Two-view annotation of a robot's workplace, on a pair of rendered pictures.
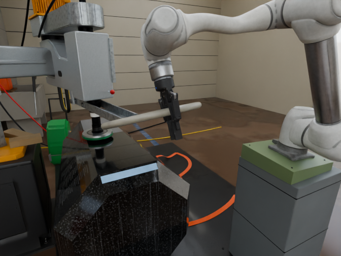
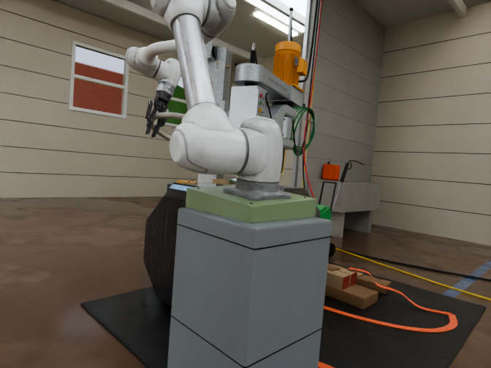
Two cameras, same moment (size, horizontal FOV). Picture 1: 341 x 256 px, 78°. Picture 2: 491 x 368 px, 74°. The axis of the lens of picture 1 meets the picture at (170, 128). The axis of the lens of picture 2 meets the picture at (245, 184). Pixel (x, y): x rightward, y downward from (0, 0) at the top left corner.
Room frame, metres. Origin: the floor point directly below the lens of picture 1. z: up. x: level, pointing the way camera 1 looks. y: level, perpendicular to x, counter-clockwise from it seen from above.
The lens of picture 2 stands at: (0.71, -1.81, 0.97)
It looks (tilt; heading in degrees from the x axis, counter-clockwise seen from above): 3 degrees down; 71
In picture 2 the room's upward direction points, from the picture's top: 5 degrees clockwise
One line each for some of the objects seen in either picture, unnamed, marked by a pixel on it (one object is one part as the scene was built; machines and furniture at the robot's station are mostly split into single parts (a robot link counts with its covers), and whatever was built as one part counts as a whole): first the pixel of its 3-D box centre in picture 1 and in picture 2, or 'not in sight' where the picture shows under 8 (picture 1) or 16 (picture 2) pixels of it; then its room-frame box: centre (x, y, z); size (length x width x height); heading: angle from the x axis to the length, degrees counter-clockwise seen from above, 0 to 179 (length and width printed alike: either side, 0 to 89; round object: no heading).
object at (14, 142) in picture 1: (26, 140); (223, 182); (1.47, 1.09, 0.81); 0.20 x 0.10 x 0.05; 126
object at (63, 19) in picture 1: (65, 26); (269, 90); (1.73, 0.79, 1.62); 0.96 x 0.25 x 0.17; 43
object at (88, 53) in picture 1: (85, 68); (252, 120); (1.54, 0.60, 1.32); 0.36 x 0.22 x 0.45; 43
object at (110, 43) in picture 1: (109, 61); (257, 110); (1.50, 0.41, 1.37); 0.08 x 0.03 x 0.28; 43
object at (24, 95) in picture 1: (26, 109); (344, 207); (4.04, 2.84, 0.43); 1.30 x 0.62 x 0.86; 26
